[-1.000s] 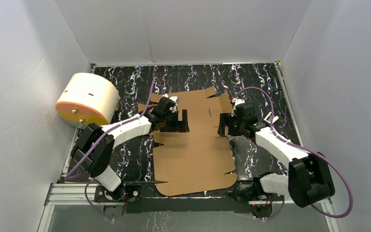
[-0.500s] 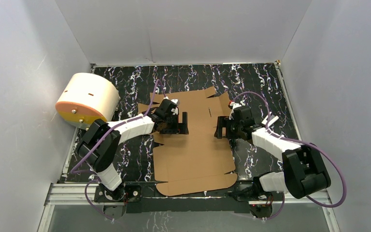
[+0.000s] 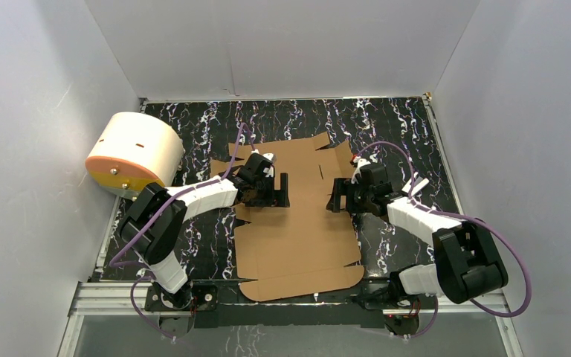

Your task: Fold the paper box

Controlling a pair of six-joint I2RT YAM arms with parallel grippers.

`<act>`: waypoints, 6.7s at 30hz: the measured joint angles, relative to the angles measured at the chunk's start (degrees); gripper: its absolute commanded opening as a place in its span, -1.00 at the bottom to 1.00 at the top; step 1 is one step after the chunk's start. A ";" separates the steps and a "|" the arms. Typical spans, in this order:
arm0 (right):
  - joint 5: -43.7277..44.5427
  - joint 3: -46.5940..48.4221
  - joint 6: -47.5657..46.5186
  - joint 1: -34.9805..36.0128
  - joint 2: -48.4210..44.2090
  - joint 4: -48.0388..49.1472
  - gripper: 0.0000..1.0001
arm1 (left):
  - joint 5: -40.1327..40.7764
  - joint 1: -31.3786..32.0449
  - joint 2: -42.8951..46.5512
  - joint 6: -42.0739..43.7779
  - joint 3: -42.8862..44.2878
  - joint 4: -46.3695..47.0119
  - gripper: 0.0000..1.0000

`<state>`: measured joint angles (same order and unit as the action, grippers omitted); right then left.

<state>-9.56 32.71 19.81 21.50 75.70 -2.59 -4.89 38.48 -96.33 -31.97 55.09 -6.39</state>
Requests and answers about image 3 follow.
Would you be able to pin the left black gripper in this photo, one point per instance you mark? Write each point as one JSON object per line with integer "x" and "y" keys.
{"x": 270, "y": 192}

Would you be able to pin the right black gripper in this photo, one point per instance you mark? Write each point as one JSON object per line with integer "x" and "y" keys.
{"x": 340, "y": 187}

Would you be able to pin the brown cardboard box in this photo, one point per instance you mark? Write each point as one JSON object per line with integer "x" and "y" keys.
{"x": 304, "y": 248}

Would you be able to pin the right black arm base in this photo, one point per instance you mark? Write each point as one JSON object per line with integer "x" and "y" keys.
{"x": 400, "y": 309}

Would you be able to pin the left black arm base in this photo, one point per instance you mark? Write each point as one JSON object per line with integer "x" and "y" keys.
{"x": 177, "y": 311}

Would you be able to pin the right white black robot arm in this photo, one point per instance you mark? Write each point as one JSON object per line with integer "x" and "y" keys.
{"x": 466, "y": 262}

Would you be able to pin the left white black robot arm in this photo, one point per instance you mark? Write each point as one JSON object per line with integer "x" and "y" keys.
{"x": 151, "y": 226}

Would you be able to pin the small white plastic clip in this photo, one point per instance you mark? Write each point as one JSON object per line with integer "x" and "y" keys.
{"x": 415, "y": 185}

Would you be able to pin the cream cylindrical drum device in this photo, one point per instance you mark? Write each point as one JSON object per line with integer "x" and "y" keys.
{"x": 133, "y": 151}

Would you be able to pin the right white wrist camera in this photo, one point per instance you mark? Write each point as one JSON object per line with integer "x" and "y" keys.
{"x": 358, "y": 162}

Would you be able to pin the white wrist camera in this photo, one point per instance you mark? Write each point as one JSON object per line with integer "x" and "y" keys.
{"x": 358, "y": 162}
{"x": 268, "y": 160}

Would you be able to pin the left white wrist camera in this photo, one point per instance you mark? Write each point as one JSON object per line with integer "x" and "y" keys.
{"x": 268, "y": 160}

